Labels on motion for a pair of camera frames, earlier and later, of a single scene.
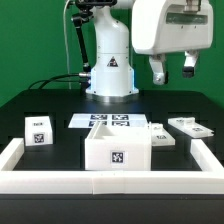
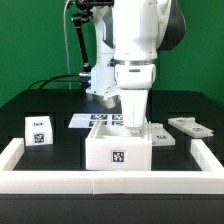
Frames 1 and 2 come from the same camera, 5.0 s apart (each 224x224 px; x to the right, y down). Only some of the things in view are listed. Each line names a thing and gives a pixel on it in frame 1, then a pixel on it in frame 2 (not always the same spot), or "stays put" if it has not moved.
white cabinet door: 190,127 stays put
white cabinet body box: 119,148 stays put
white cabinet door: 160,136 stays put
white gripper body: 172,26 -> 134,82
